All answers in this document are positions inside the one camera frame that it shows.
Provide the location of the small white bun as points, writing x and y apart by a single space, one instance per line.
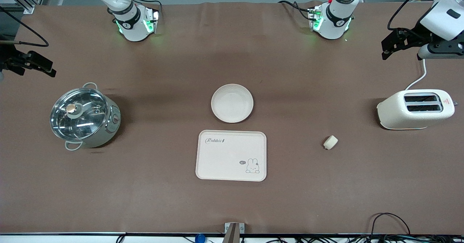
330 142

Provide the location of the cream round plate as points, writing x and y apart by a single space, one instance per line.
232 103

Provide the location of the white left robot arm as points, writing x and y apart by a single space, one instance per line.
335 22

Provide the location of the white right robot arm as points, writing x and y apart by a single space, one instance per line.
132 25

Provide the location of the cream rabbit print tray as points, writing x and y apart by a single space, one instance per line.
224 159

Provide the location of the glass pot lid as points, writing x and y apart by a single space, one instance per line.
79 120

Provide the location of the cream two-slot toaster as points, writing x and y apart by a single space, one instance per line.
406 118

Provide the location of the pale green electric pot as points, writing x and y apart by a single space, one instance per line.
108 127

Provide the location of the brown table mat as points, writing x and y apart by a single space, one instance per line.
232 203

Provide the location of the blue round knob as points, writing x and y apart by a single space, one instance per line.
199 238

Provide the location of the grey metal bracket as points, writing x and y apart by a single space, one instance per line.
233 230

